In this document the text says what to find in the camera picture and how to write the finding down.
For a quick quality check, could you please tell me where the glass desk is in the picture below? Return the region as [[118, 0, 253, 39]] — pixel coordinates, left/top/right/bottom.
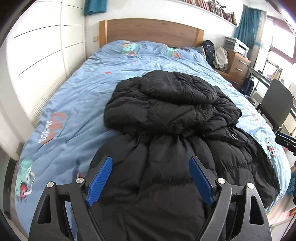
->
[[247, 65, 296, 93]]

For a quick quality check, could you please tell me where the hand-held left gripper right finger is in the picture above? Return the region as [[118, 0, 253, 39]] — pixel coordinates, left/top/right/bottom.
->
[[188, 156, 272, 241]]

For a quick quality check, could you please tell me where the black puffer coat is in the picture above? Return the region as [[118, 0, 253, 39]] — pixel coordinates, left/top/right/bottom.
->
[[88, 71, 281, 241]]

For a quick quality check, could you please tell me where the dark grey chair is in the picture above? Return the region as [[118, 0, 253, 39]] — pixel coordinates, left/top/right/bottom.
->
[[255, 79, 294, 135]]

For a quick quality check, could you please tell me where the bed with blue duvet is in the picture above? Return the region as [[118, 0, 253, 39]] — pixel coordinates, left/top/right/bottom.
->
[[15, 40, 290, 214]]

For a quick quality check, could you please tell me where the row of books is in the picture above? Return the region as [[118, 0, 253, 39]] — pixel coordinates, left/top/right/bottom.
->
[[178, 0, 237, 26]]

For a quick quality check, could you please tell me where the wooden dresser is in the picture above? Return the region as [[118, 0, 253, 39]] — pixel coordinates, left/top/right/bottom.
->
[[214, 47, 251, 90]]

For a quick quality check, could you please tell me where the pile of beige clothes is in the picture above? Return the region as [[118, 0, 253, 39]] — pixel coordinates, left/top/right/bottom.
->
[[214, 47, 229, 72]]

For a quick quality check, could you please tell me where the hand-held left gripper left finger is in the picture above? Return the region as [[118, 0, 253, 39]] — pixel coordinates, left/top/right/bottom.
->
[[29, 156, 113, 241]]

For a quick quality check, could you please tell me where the dark blue bag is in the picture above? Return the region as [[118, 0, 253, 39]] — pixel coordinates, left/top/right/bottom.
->
[[243, 77, 255, 95]]

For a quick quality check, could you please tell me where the wooden headboard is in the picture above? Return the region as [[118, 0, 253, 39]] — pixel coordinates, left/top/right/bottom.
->
[[99, 19, 204, 48]]

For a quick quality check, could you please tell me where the teal curtain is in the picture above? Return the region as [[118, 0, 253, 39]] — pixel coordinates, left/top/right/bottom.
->
[[234, 5, 263, 48], [84, 0, 107, 16]]

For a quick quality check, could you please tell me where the white wardrobe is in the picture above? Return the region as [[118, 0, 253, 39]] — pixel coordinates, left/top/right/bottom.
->
[[5, 0, 87, 121]]

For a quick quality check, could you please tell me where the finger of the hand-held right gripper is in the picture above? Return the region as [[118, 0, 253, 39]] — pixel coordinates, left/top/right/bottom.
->
[[275, 131, 296, 156]]

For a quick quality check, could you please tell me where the black backpack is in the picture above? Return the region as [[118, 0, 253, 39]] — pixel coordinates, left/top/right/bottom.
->
[[201, 40, 216, 69]]

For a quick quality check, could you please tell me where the white printer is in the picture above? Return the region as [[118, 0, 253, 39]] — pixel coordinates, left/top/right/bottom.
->
[[233, 42, 250, 56]]

